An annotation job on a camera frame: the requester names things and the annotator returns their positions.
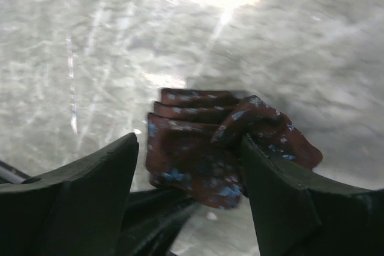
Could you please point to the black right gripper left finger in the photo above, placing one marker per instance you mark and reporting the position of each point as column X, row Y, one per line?
column 76, row 209

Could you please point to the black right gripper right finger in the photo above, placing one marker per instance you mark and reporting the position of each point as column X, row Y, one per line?
column 298, row 212

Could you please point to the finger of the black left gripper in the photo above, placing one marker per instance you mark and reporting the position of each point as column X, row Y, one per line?
column 152, row 221

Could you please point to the brown floral necktie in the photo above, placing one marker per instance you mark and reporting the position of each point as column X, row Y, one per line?
column 194, row 136

